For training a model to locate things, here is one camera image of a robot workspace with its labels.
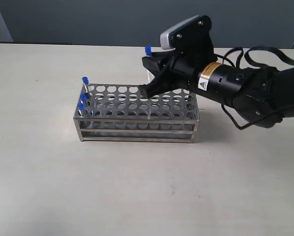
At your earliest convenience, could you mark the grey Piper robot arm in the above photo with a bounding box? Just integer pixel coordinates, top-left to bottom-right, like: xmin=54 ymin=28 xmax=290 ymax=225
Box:
xmin=139 ymin=15 xmax=294 ymax=128

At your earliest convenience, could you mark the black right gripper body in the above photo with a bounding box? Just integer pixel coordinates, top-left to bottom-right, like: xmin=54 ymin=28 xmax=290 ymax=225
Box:
xmin=169 ymin=15 xmax=248 ymax=98

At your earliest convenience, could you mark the steel test tube rack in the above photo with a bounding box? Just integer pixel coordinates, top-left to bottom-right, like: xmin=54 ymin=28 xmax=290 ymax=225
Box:
xmin=73 ymin=84 xmax=200 ymax=143

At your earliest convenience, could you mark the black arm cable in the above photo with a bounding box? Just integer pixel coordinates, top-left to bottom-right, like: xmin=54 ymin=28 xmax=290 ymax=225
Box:
xmin=215 ymin=46 xmax=294 ymax=131

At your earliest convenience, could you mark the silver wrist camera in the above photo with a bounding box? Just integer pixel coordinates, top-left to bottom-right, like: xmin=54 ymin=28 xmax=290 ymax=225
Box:
xmin=160 ymin=15 xmax=200 ymax=50

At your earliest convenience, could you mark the blue capped test tube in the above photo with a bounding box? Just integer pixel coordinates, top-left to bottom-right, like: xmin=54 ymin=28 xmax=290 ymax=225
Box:
xmin=82 ymin=76 xmax=89 ymax=93
xmin=80 ymin=94 xmax=88 ymax=107
xmin=144 ymin=45 xmax=155 ymax=82
xmin=77 ymin=103 xmax=87 ymax=117

